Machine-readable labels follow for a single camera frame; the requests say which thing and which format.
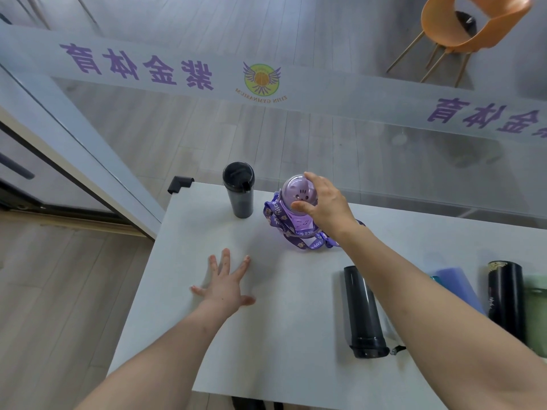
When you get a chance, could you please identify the orange plastic chair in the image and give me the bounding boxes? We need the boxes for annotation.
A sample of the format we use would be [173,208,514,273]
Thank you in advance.
[386,0,533,88]

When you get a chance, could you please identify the black table corner guard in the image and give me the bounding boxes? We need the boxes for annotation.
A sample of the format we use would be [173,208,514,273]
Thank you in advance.
[167,176,195,195]

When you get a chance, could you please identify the purple bottle with domed lid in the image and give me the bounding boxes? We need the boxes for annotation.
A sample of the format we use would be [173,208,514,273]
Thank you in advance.
[275,175,320,236]

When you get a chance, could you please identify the round yellow green logo sticker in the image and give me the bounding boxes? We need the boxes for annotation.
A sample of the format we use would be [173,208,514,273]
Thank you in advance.
[243,61,283,97]

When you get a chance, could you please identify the lilac matte bottle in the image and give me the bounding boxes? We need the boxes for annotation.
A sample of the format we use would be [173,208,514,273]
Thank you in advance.
[435,267,487,316]

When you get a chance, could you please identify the black chair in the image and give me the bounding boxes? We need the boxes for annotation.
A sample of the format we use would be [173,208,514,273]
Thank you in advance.
[231,397,285,410]

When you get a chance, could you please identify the person's right forearm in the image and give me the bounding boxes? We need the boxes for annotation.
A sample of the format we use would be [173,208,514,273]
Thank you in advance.
[337,224,547,410]

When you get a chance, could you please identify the black tumbler with cord loop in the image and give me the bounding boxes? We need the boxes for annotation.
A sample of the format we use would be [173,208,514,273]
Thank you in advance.
[343,265,407,360]

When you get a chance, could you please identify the person's left forearm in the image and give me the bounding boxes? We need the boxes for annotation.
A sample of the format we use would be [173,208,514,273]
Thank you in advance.
[75,298,241,410]

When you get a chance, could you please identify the person's left hand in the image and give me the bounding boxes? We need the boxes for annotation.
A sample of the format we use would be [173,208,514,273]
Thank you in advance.
[190,248,256,317]

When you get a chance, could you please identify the purple printed bottle strap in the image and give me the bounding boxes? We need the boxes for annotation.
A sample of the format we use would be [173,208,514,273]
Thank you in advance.
[264,191,367,251]

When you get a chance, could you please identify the pale green bottle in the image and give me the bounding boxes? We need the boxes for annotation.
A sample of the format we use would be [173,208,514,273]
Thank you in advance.
[523,275,547,360]

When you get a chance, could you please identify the grey framed glass door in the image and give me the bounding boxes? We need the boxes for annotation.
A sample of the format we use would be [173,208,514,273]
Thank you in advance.
[0,60,166,241]

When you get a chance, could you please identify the black round base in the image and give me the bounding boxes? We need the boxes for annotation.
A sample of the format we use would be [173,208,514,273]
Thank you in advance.
[454,11,477,38]

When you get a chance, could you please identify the black bottle with gold print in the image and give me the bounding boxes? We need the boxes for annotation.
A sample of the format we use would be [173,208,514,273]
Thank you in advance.
[487,260,527,346]

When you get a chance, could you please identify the black tumbler with flip lid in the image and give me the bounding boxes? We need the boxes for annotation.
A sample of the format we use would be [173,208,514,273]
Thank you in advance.
[222,161,256,219]

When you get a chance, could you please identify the person's right hand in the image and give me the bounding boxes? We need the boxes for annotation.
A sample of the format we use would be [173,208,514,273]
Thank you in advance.
[290,171,360,242]

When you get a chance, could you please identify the dark door handle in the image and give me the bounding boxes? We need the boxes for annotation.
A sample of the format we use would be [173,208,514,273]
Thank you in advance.
[0,152,36,181]

